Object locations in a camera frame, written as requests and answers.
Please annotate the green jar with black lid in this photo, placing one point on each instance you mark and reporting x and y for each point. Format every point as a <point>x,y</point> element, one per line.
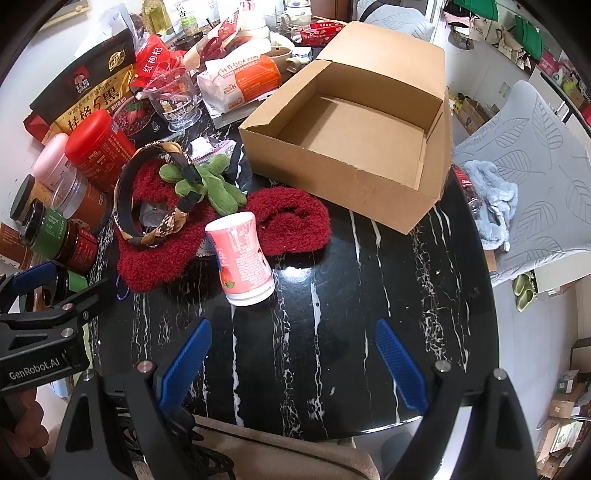
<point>74,281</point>

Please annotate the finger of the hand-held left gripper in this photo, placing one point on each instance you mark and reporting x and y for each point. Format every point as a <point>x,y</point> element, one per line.
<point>34,277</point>
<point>92,300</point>

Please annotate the green tote bag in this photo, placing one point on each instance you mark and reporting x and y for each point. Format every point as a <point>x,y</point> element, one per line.
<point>530,37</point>
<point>475,9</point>

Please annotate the green slipper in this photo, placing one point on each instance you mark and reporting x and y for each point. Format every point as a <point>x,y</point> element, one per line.
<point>527,300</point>
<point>521,282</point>

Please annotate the black gold oat bag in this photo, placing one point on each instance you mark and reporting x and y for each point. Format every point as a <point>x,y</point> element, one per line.
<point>87,87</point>

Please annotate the person's left hand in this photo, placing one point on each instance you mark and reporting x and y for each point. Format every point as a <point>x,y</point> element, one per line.
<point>30,420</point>

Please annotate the orange white paper bag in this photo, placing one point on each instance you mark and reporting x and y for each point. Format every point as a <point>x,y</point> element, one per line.
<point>240,83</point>

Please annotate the crumpled white wrapper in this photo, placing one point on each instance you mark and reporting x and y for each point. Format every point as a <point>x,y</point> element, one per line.
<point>199,148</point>

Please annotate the white container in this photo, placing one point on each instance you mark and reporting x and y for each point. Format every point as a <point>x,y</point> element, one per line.
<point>254,30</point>

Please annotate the black gold patterned headband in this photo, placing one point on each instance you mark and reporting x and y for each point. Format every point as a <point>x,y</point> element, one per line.
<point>121,203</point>

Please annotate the open cardboard carton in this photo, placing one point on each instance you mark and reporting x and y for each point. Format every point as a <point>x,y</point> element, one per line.
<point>473,115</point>

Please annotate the clear jar with orange powder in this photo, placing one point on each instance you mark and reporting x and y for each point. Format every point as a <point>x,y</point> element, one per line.
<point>87,203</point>

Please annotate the brown floor carton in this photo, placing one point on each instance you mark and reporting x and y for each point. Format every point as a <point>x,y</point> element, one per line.
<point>581,355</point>

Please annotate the white pink snack packet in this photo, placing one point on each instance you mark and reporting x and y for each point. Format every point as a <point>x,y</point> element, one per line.
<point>224,148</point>

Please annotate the red canister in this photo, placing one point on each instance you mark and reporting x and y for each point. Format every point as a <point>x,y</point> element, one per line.
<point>99,147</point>

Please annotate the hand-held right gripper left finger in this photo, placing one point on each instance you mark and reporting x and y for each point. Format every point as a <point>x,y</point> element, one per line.
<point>184,364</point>

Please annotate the brown jar with black lid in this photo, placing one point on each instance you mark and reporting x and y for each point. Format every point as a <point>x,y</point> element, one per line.
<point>21,198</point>

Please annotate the light blue cloth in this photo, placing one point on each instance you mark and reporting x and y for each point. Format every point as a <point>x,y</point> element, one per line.
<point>494,194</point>

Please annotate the green plush toy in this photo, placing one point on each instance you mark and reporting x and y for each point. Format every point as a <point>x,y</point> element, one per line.
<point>217,189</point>

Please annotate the yellow oil bottle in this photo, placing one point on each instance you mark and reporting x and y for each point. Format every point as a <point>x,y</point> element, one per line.
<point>157,16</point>

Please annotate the printed glass cup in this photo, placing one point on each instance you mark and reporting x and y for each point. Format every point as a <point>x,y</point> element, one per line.
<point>178,110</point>

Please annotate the flat white box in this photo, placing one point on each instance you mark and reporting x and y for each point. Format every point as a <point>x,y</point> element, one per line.
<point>221,115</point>

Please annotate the red label sauce jar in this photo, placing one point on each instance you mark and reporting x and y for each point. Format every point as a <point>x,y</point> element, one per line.
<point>83,249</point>

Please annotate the red berry bag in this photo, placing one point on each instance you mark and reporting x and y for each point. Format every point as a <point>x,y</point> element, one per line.
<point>154,60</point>

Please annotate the red snack packet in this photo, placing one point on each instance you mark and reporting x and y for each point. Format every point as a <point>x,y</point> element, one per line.
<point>318,32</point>

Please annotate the brown cardboard box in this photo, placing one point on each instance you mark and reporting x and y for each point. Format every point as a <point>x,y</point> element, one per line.
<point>360,138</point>

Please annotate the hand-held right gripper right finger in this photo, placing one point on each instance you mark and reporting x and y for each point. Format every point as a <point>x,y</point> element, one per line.
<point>399,364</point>

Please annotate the beige bag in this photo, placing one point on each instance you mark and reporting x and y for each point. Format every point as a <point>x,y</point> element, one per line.
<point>286,457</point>

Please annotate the green label sauce jar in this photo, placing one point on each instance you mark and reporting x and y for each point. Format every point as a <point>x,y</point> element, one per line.
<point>55,230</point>

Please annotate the beige ceramic pot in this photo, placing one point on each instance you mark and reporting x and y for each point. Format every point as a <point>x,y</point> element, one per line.
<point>281,57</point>

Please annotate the flat cardboard stack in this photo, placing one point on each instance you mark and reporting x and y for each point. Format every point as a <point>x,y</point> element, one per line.
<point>561,443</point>

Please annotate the pink lidded jar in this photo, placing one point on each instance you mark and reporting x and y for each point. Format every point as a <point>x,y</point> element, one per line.
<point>51,159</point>

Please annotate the grey leaf pattern chair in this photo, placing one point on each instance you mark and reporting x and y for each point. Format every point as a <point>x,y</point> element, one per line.
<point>397,23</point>
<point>531,161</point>

